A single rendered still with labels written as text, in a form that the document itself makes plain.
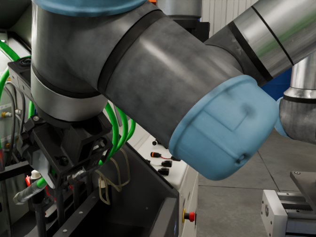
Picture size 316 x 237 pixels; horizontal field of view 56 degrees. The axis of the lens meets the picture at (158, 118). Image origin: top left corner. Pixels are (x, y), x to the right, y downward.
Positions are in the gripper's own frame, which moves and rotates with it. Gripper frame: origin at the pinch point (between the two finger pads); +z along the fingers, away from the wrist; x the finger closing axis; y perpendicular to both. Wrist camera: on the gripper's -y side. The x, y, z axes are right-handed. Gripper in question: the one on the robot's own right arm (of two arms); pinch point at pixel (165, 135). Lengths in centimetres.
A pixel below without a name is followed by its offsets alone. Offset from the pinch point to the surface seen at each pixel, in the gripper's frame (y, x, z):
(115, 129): -12.7, 7.6, 2.0
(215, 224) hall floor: 8, 163, 125
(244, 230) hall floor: 30, 161, 125
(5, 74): -38.8, 7.6, -9.3
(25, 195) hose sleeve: -21.8, -11.7, 8.7
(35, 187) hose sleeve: -18.6, -13.0, 6.1
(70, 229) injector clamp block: -24.3, 5.3, 27.2
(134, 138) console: -25, 61, 23
